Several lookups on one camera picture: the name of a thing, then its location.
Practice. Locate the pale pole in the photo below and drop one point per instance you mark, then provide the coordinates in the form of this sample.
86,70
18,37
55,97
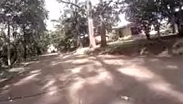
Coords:
91,28

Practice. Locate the earth bank with rocks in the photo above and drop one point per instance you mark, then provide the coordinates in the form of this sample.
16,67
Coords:
129,48

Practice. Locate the reddish brown dirt road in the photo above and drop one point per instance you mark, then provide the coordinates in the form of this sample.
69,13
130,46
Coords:
84,89

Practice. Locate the small building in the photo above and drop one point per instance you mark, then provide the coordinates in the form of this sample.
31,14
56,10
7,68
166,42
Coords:
125,32

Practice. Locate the row of leafy trees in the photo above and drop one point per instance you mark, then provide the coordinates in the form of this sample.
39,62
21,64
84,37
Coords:
153,0

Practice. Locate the row of tall trees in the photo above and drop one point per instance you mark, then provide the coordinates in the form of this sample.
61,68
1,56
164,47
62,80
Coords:
15,23

